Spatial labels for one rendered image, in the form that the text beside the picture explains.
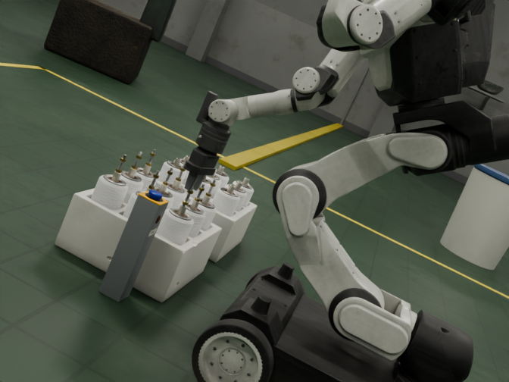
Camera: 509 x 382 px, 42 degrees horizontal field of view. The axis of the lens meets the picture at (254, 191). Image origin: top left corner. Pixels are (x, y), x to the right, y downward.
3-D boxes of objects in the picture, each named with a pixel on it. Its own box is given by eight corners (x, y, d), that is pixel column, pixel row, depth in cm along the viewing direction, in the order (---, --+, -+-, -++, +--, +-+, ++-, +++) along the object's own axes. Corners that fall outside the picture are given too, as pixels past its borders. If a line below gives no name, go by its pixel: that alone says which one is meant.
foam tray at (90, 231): (202, 272, 236) (222, 227, 232) (161, 303, 198) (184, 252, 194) (110, 223, 242) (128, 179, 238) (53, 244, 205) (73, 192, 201)
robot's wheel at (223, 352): (254, 408, 166) (287, 342, 161) (249, 418, 161) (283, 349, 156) (185, 370, 169) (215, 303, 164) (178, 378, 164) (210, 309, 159)
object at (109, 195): (79, 233, 203) (100, 180, 200) (79, 220, 212) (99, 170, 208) (108, 242, 207) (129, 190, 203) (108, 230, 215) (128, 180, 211)
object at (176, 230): (146, 269, 199) (169, 216, 195) (141, 255, 208) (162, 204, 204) (175, 277, 203) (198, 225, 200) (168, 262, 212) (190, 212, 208)
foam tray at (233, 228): (241, 242, 288) (257, 205, 284) (215, 263, 250) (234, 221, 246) (163, 202, 293) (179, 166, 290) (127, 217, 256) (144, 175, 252)
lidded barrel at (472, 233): (499, 264, 510) (541, 190, 496) (501, 279, 460) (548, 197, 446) (435, 233, 524) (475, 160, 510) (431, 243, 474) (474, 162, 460)
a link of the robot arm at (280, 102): (263, 123, 195) (327, 114, 191) (254, 111, 186) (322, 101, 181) (260, 89, 198) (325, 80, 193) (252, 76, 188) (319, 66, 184)
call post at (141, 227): (129, 295, 194) (169, 202, 187) (119, 302, 187) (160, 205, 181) (108, 284, 195) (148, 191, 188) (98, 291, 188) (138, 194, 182)
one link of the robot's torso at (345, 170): (292, 220, 191) (451, 167, 179) (281, 231, 174) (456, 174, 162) (274, 170, 190) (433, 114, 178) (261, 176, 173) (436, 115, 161)
